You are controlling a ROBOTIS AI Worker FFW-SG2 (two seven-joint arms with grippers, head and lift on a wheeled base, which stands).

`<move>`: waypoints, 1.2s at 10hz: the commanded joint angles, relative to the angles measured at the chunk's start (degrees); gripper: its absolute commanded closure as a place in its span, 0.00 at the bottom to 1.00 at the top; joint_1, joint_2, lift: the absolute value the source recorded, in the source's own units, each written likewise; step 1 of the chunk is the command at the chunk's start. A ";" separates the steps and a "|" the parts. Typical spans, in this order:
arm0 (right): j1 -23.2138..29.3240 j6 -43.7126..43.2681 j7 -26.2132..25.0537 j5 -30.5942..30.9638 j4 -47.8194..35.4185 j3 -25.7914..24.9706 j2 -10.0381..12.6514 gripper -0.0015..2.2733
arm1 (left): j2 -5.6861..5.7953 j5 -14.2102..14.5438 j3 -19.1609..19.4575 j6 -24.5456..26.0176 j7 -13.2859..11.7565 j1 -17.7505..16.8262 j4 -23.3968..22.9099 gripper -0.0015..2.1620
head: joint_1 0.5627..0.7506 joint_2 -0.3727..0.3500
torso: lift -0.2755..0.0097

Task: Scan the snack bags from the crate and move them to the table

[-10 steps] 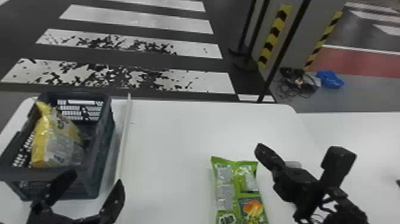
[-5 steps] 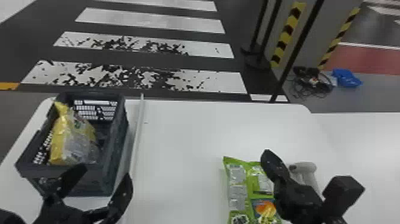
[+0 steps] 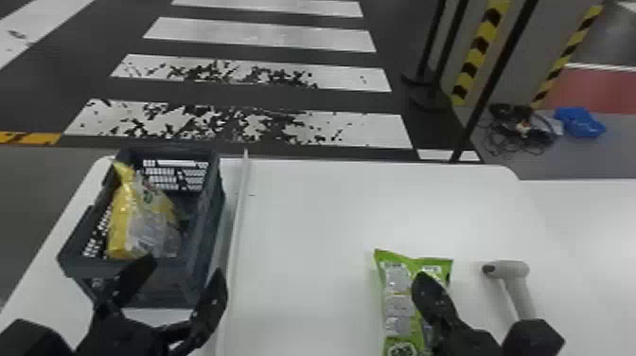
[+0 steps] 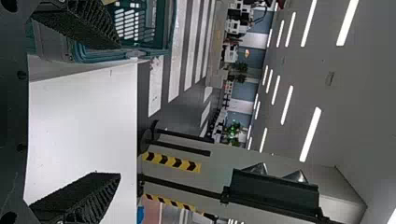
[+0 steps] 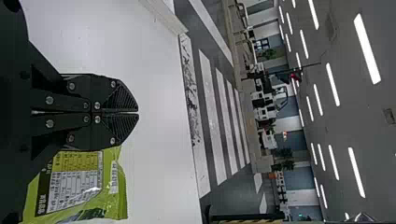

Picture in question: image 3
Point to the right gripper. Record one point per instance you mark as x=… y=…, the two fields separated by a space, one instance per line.
x=467 y=344

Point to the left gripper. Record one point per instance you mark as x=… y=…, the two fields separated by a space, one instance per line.
x=116 y=335

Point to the green snack packet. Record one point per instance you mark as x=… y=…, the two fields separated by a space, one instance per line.
x=397 y=298

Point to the black basket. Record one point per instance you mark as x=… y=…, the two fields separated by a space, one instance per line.
x=206 y=223

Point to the hand scanner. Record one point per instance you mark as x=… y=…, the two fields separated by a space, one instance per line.
x=517 y=293

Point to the yellow snack packet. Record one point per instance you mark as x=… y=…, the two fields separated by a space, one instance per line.
x=130 y=218

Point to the white divider board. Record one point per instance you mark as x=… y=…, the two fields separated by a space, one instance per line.
x=239 y=213

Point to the blue bag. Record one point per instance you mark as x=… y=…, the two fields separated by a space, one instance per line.
x=579 y=122

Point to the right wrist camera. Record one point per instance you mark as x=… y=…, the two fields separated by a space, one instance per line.
x=532 y=339

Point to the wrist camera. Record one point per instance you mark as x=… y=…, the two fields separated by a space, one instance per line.
x=27 y=340
x=532 y=339

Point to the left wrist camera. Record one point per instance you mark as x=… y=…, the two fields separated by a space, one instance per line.
x=27 y=340

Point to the yellow black striped post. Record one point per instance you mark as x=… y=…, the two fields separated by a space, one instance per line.
x=478 y=47
x=564 y=54

